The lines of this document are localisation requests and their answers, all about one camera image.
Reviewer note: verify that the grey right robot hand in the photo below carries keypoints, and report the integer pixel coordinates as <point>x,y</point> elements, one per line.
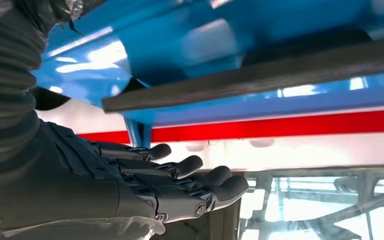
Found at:
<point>79,192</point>

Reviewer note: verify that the blue steel shelf rack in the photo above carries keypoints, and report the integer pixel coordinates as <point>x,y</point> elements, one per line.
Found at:
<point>178,49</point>

